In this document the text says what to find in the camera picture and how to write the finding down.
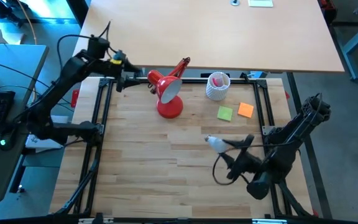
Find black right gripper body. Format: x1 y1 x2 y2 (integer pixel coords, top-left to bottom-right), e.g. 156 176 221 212
227 134 265 181

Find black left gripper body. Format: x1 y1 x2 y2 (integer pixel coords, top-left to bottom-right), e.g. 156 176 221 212
109 49 132 93

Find white lightbulb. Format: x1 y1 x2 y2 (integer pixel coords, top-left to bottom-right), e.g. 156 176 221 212
204 134 229 154

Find red desk lamp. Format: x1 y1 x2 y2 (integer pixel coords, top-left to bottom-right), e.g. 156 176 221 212
147 56 191 119

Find green sticky note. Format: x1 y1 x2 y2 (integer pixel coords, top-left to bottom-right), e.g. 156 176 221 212
216 105 234 122

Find orange sticky note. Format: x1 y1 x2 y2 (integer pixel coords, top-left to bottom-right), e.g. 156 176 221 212
237 102 255 119

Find white textured cup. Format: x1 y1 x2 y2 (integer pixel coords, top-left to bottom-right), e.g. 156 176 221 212
205 72 231 101

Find black desk leg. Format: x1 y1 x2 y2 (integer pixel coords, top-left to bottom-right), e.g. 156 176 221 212
66 0 90 28

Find light wood desk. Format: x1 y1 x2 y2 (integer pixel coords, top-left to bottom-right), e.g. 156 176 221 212
70 0 345 73

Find white printed box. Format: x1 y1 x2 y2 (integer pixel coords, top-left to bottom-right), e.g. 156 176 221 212
25 114 71 149

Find grey side desk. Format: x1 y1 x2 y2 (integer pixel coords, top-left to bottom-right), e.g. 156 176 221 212
0 43 50 203

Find person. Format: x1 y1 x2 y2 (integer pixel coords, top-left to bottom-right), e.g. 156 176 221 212
0 0 24 28

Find black computer mouse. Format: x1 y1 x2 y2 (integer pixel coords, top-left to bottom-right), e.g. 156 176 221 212
0 130 16 152

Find white card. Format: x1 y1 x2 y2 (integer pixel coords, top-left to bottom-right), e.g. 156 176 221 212
247 0 274 8

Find black red toolbox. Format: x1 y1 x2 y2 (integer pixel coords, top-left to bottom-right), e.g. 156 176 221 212
318 0 338 26

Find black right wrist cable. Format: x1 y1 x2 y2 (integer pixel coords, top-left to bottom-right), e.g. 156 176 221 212
212 141 295 187

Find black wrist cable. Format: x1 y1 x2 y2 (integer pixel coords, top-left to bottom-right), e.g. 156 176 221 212
212 141 295 187
57 20 111 63

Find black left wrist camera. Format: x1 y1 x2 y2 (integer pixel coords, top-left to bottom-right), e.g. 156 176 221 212
87 36 111 59

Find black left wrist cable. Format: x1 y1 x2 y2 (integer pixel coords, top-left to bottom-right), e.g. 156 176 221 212
57 20 111 63

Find silver bracket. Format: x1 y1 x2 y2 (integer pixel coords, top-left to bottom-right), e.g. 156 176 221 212
252 218 288 224
78 217 114 224

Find black aluminium table frame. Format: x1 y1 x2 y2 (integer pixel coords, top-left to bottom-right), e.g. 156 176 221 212
50 73 319 218

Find black floor rail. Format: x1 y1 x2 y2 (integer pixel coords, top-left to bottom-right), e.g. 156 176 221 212
286 72 334 220

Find yellow cable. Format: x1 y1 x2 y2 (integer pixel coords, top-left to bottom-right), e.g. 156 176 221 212
16 0 39 108

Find thin black desk cable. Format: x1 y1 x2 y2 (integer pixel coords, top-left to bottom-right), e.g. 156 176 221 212
0 58 62 97

